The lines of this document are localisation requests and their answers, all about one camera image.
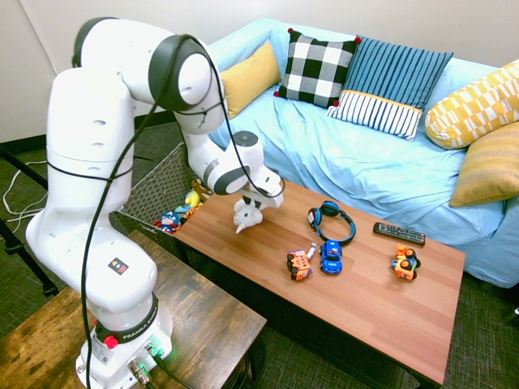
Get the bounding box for orange patterned plush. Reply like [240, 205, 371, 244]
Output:
[174, 204, 204, 228]

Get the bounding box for sofa with light blue cover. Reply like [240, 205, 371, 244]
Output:
[206, 16, 519, 289]

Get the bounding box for yellow white patterned pillow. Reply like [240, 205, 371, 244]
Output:
[424, 59, 519, 150]

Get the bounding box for brown dog plush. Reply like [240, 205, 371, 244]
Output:
[190, 179, 212, 199]

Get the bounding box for yellow and blue plush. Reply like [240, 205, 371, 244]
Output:
[184, 190, 204, 212]

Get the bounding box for white stuffed animal toy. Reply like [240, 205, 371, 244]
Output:
[233, 199, 264, 236]

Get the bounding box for mustard striped pillow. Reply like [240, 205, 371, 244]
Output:
[448, 121, 519, 208]

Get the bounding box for grey woven wicker basket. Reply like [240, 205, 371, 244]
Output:
[109, 141, 212, 260]

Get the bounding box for black white checkered pillow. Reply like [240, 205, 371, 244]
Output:
[273, 27, 362, 109]

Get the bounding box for blue striped pillow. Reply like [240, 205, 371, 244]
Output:
[326, 36, 454, 142]

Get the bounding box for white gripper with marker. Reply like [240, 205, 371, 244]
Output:
[242, 168, 285, 213]

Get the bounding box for blue and black headphones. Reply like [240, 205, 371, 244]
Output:
[307, 201, 358, 247]

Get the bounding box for plain yellow pillow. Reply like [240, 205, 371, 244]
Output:
[218, 40, 282, 121]

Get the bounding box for orange toy construction vehicle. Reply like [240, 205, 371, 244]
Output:
[390, 242, 422, 281]

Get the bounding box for white cable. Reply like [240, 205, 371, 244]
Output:
[2, 160, 49, 224]

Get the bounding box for reddish wood coffee table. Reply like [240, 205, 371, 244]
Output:
[172, 177, 467, 389]

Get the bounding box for Captain America plush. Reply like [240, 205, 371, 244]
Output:
[160, 210, 182, 235]

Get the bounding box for robot base power cable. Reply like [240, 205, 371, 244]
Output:
[148, 344, 198, 389]

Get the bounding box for black metal camera stand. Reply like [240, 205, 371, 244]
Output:
[0, 145, 60, 299]

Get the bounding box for black remote control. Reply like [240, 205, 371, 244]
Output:
[372, 221, 427, 247]

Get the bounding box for rustic dark wood table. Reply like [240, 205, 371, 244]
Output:
[0, 229, 268, 389]

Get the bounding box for orange red toy truck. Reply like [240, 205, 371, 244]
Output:
[286, 247, 315, 282]

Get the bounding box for blue toy police car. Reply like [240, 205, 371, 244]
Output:
[319, 239, 344, 275]

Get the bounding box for long black cable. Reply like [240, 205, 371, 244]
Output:
[79, 34, 285, 389]

